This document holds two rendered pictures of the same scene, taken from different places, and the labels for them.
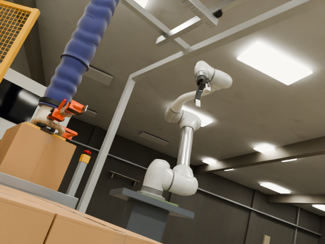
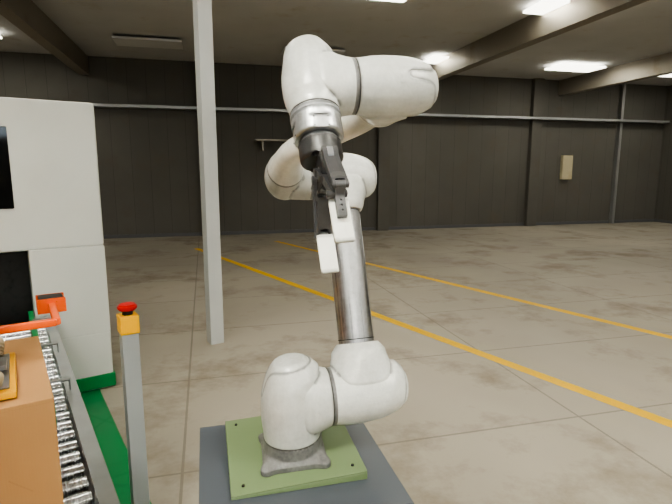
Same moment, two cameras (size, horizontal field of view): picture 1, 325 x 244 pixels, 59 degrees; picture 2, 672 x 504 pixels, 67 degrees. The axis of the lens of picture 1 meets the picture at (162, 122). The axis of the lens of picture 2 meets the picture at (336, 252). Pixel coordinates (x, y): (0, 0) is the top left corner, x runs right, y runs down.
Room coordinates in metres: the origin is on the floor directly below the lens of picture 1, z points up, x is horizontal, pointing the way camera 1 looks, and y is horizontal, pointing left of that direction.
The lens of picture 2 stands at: (0.85, -0.18, 1.53)
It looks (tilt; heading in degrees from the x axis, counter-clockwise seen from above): 9 degrees down; 359
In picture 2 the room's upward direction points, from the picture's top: straight up
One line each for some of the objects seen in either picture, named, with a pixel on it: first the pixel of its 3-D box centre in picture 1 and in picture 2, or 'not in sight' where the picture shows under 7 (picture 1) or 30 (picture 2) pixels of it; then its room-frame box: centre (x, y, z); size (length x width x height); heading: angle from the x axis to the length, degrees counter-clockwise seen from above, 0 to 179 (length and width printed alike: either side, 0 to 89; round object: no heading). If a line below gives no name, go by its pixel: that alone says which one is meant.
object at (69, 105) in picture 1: (74, 107); not in sight; (1.64, 0.53, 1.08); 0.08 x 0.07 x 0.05; 32
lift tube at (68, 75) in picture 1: (78, 54); not in sight; (2.15, 0.84, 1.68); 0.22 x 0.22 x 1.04
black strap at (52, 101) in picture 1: (54, 106); not in sight; (2.15, 0.83, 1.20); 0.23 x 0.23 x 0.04
